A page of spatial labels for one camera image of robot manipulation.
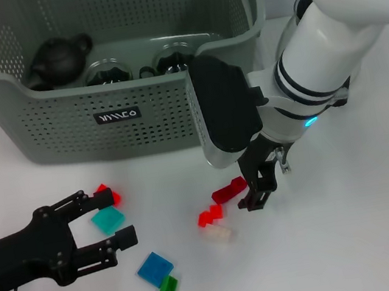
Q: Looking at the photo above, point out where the glass teacup black holder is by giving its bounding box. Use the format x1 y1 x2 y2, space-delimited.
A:
134 39 198 81
82 54 133 88

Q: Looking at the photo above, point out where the clear translucent toy brick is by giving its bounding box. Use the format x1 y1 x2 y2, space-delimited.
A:
200 221 241 248

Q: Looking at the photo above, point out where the glass teapot black handle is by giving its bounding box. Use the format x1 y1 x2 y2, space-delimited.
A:
264 0 357 117

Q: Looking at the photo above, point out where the blue toy brick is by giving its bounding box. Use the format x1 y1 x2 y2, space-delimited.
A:
133 248 178 289

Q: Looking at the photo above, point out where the grey perforated storage bin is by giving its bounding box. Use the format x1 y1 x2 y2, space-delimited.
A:
0 0 288 182

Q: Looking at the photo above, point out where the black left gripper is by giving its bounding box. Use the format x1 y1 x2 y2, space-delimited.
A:
0 181 144 291

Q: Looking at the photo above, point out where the red stepped toy brick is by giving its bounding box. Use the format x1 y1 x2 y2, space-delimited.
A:
194 202 226 229

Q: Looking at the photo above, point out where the dark red toy brick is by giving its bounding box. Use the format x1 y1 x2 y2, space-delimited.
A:
208 175 251 206

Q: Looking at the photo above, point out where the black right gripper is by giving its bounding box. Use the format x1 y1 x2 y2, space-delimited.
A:
226 131 291 214

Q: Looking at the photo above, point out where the teal toy brick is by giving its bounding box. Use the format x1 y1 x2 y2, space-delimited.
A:
89 204 127 239

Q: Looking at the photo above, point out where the dark clay teapot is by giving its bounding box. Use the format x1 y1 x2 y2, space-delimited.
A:
19 31 100 95

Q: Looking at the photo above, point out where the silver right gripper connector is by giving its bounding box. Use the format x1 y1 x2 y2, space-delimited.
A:
273 144 292 176

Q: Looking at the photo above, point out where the bright red toy brick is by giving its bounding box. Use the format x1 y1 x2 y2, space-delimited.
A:
92 180 124 210

